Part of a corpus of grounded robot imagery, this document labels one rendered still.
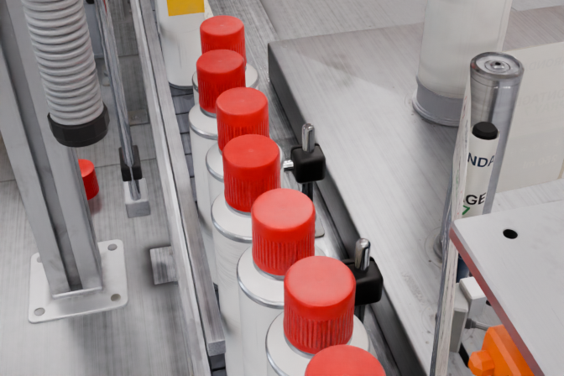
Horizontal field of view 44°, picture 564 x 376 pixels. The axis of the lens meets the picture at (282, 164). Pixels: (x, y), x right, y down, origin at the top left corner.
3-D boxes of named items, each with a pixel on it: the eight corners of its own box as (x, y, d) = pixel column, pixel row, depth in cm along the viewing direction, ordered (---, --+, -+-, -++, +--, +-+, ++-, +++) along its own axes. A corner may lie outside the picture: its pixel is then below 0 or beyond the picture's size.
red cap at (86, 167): (63, 201, 75) (56, 177, 73) (72, 180, 78) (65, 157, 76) (94, 201, 75) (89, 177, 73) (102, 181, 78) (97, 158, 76)
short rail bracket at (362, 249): (377, 351, 60) (389, 250, 52) (305, 366, 59) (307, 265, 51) (364, 321, 62) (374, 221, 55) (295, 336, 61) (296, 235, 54)
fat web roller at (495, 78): (494, 263, 61) (543, 75, 49) (446, 273, 60) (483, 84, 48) (472, 227, 64) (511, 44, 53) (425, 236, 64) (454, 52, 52)
